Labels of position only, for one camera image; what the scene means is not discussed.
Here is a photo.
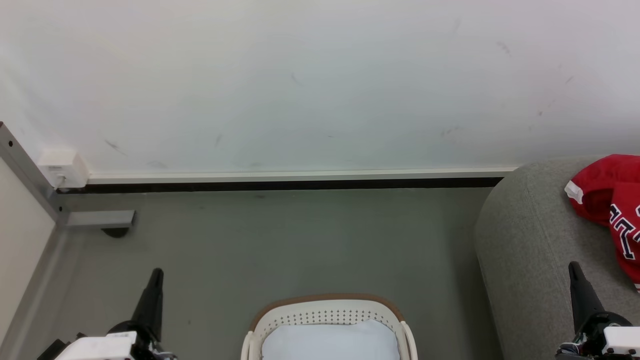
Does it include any white baseboard strip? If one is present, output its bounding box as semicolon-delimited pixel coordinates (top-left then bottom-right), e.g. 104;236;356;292
87;167;519;185

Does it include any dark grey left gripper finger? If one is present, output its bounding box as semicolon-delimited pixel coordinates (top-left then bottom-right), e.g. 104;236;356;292
149;268;165;343
131;268;159;337

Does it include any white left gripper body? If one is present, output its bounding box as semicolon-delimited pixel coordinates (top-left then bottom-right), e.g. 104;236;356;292
54;320;177;360

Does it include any white wall socket box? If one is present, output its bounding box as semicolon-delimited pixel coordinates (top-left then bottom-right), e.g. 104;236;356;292
37;148;90;190

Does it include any grey fabric sofa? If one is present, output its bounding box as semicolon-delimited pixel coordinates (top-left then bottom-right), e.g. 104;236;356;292
473;156;640;360

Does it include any red garment with white print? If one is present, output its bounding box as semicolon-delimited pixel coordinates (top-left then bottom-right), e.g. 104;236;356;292
564;154;640;294

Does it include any grey metal frame post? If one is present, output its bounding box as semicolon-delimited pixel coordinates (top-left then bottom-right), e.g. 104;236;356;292
0;121;70;227

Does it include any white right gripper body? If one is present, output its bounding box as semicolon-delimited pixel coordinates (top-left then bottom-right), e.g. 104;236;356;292
556;310;640;360

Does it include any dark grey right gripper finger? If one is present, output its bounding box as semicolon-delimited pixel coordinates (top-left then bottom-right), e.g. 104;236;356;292
574;261;607;321
568;260;592;335

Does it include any light blue clothing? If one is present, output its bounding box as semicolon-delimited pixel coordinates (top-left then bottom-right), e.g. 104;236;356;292
261;319;401;360

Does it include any grey metal foot bar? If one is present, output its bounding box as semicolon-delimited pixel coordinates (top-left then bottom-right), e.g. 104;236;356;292
65;210;136;230

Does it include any white basket with brown rim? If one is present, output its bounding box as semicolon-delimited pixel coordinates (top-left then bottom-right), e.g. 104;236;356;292
240;293;419;360

